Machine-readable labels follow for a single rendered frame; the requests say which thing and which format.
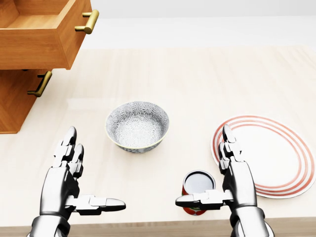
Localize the silver robot right hand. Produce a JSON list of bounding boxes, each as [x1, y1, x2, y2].
[[175, 124, 258, 216]]

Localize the silver robot left hand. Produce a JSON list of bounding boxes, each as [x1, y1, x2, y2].
[[39, 126, 126, 218]]

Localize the wooden cabinet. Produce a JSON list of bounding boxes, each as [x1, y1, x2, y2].
[[0, 0, 49, 134]]

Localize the grey floral patterned bowl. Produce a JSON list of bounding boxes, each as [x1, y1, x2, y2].
[[105, 101, 170, 154]]

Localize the white plate with red rings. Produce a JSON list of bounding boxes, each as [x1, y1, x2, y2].
[[210, 115, 311, 198]]

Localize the red food tin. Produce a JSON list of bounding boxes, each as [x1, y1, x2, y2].
[[182, 170, 216, 216]]

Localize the open wooden drawer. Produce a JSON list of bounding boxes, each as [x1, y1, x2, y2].
[[0, 0, 93, 71]]

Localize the brass handle of closed drawer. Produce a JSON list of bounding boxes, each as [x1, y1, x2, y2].
[[27, 71, 53, 98]]

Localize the brass handle of open drawer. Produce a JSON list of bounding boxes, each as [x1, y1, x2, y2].
[[75, 9, 100, 35]]

